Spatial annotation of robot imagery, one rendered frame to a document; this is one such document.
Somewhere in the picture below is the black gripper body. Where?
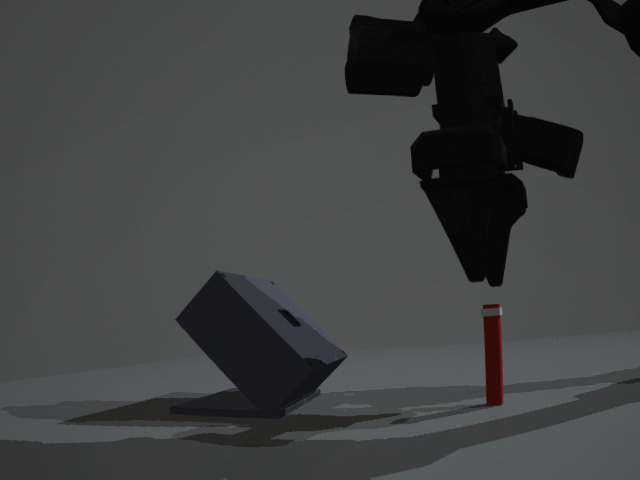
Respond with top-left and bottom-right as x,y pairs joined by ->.
411,84 -> 528,209

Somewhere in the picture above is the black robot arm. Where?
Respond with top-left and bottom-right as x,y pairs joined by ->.
345,0 -> 640,179

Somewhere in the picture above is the red square peg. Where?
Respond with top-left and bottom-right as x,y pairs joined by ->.
481,304 -> 504,406

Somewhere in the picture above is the grey sloped panel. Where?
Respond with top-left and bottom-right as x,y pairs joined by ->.
170,271 -> 348,419

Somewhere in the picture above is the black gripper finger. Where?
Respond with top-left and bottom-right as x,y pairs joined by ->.
485,205 -> 526,287
420,170 -> 509,283

